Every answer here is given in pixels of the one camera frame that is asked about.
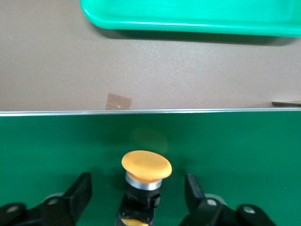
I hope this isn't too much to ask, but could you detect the green plastic tray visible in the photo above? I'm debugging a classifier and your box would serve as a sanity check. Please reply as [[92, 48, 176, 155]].
[[79, 0, 301, 38]]

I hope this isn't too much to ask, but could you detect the yellow mushroom push button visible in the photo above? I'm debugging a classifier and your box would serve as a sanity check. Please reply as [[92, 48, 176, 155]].
[[116, 150, 173, 226]]

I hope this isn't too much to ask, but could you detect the brown tape piece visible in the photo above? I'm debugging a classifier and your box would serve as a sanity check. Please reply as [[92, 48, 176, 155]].
[[104, 93, 133, 111]]

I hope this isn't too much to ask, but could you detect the green conveyor belt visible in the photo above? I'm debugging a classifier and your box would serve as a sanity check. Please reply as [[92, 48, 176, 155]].
[[0, 101, 301, 226]]

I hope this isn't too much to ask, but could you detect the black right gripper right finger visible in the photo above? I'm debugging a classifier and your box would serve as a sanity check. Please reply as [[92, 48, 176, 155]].
[[185, 173, 207, 214]]

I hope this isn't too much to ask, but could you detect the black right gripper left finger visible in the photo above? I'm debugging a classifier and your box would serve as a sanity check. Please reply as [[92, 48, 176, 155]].
[[62, 172, 93, 222]]

